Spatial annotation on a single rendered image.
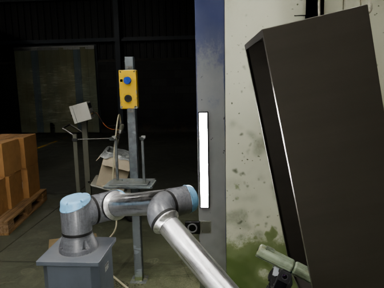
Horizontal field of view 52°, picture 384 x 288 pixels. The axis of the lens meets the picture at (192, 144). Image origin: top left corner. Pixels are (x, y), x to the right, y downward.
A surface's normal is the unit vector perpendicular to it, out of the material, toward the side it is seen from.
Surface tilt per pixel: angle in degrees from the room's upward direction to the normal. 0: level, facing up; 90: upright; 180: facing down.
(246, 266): 90
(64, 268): 90
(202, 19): 90
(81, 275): 90
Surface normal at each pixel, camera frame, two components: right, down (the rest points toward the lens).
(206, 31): -0.07, 0.16
